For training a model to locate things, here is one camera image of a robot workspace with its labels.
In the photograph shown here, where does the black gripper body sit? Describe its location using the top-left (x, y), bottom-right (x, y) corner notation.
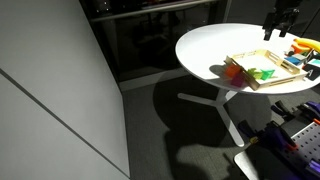
top-left (262, 7), bottom-right (300, 33)

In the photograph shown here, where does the dark green foam block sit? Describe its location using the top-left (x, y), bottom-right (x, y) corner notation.
top-left (259, 69), bottom-right (276, 81)

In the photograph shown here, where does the blue foam block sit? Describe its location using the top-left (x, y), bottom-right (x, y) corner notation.
top-left (284, 55), bottom-right (303, 66)

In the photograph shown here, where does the grey foam block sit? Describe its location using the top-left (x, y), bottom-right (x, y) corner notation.
top-left (293, 53), bottom-right (308, 62)

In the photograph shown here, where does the wooden tray box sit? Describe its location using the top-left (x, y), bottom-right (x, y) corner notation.
top-left (223, 48), bottom-right (308, 92)

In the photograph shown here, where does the light green foam block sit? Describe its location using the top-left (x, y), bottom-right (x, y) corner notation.
top-left (247, 67), bottom-right (263, 80)

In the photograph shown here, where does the orange foam block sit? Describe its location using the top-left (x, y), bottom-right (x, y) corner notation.
top-left (224, 64), bottom-right (243, 79)

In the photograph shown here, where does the magenta foam block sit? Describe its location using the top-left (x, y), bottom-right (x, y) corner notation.
top-left (230, 73), bottom-right (248, 89)

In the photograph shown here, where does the orange yellow number cube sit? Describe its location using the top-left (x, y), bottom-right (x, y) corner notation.
top-left (287, 43), bottom-right (312, 57)

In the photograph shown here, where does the yellow banana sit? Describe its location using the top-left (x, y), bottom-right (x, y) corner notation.
top-left (293, 37), bottom-right (320, 53)

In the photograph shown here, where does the black spring clamp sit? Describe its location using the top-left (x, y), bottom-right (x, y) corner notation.
top-left (270, 100), bottom-right (298, 122)

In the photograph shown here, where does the perforated metal breadboard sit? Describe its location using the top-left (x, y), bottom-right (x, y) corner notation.
top-left (289, 121), bottom-right (320, 169)

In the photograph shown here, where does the black platform plate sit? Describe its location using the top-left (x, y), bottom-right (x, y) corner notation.
top-left (233, 146), bottom-right (303, 180)

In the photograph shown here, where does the metal window rail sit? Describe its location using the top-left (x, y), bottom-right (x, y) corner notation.
top-left (89, 0), bottom-right (218, 23)

